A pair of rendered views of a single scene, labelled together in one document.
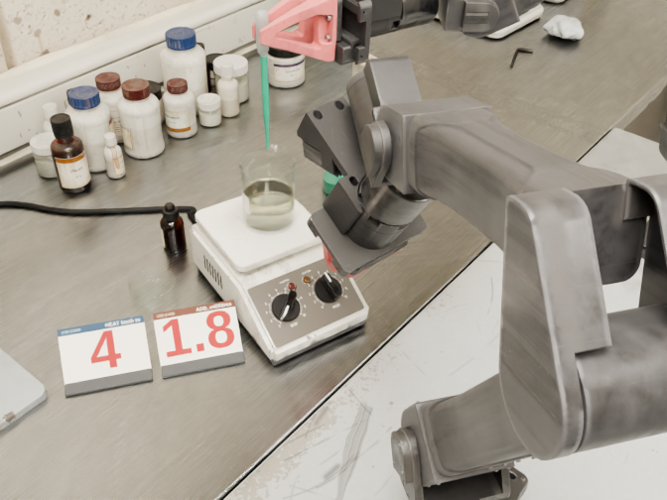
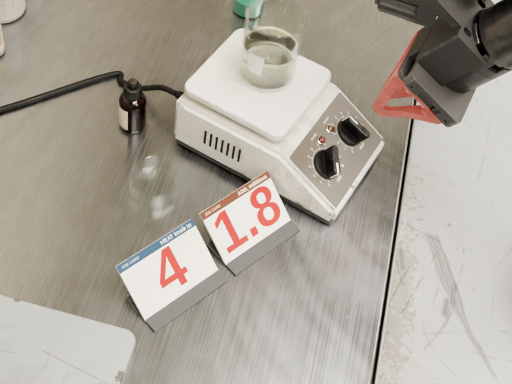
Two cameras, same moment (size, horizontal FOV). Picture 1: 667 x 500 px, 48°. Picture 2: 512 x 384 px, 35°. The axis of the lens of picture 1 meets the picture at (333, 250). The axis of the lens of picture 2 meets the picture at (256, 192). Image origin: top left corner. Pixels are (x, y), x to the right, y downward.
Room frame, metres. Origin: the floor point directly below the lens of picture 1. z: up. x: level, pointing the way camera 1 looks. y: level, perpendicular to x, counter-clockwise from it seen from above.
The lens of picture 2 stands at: (0.17, 0.41, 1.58)
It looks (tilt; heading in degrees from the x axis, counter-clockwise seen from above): 52 degrees down; 326
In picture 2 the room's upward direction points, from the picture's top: 12 degrees clockwise
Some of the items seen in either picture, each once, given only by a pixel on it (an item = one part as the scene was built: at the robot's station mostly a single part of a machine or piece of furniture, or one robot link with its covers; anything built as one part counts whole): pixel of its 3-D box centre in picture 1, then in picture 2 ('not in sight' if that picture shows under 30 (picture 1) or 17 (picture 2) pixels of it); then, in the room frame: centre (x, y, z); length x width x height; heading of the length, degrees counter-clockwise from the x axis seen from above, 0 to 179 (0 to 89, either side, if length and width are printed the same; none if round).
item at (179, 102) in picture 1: (179, 107); not in sight; (1.03, 0.25, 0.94); 0.05 x 0.05 x 0.09
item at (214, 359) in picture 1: (199, 337); (251, 222); (0.57, 0.14, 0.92); 0.09 x 0.06 x 0.04; 107
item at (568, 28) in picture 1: (567, 27); not in sight; (1.45, -0.45, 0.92); 0.08 x 0.08 x 0.04; 49
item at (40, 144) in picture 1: (50, 155); not in sight; (0.91, 0.41, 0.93); 0.05 x 0.05 x 0.05
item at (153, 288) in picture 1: (153, 288); (155, 182); (0.65, 0.21, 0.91); 0.06 x 0.06 x 0.02
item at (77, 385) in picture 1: (104, 354); (173, 273); (0.54, 0.24, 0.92); 0.09 x 0.06 x 0.04; 107
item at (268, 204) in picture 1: (269, 191); (270, 44); (0.70, 0.08, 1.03); 0.07 x 0.06 x 0.08; 165
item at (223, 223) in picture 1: (258, 226); (258, 83); (0.69, 0.09, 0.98); 0.12 x 0.12 x 0.01; 34
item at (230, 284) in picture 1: (272, 265); (274, 120); (0.67, 0.07, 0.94); 0.22 x 0.13 x 0.08; 35
